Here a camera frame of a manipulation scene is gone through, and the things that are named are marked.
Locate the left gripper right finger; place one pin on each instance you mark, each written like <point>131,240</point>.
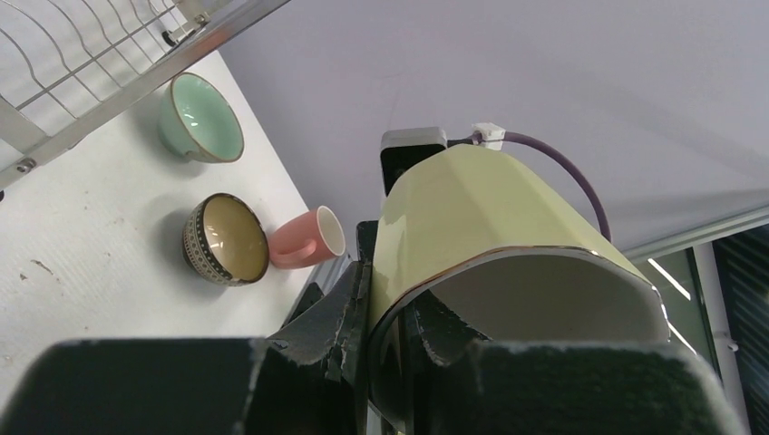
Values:
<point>462,382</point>

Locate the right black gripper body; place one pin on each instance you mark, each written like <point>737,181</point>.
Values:
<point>324,276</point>

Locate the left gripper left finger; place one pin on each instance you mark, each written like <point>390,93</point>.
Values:
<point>307,378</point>

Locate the pink cup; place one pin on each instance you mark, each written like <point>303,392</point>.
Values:
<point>307,240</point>

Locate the pale yellow mug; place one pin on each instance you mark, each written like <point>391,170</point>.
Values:
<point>504,251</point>

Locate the steel two-tier dish rack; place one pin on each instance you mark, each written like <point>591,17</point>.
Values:
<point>68,67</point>

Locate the dark patterned cream bowl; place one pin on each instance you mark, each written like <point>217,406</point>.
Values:
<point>224,242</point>

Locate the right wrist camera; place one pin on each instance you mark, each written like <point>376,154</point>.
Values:
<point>402,149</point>

